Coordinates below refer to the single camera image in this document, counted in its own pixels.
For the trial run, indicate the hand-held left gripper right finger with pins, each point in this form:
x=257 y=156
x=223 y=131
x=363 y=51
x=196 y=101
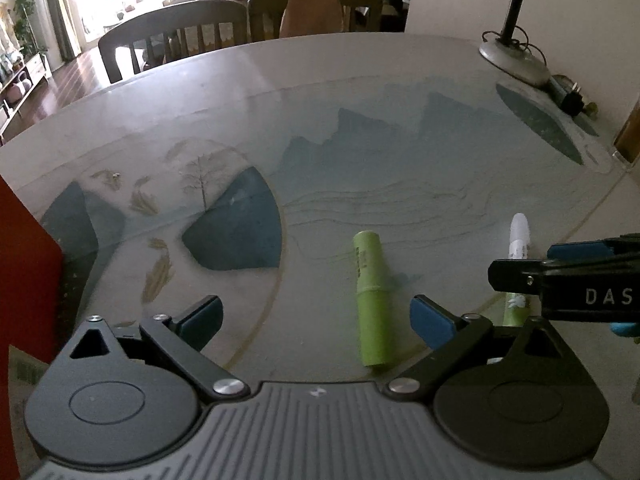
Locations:
x=430 y=322

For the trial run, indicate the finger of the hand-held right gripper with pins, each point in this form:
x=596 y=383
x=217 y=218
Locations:
x=515 y=275
x=580 y=250

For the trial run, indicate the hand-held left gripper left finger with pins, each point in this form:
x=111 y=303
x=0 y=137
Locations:
x=200 y=317

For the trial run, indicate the white capped green tube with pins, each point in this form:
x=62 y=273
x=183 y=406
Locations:
x=520 y=232

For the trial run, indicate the red cardboard box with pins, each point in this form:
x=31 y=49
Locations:
x=25 y=260

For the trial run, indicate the person's right hand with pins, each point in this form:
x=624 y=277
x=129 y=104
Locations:
x=627 y=330

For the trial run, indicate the black power adapter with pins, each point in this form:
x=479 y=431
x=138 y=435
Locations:
x=570 y=97

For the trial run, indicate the grey desk lamp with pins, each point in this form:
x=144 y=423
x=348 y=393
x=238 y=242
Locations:
x=515 y=55

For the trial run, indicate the wooden TV cabinet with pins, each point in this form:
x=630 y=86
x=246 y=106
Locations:
x=22 y=90

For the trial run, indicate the wooden dining chair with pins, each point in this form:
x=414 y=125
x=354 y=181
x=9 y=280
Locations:
x=360 y=5
x=170 y=15

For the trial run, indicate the white coffee table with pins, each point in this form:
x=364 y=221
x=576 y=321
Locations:
x=122 y=17

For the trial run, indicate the tan cloth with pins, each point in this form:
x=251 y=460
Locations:
x=312 y=10

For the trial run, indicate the grey curtain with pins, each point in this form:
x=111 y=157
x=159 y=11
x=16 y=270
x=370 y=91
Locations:
x=62 y=10

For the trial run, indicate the green potted plant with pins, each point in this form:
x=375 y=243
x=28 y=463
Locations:
x=29 y=20

